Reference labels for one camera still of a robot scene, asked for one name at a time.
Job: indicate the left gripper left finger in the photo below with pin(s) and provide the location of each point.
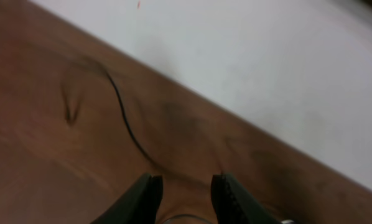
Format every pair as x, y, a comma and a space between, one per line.
138, 205

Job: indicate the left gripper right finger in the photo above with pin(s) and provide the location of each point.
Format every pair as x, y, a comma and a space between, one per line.
233, 204

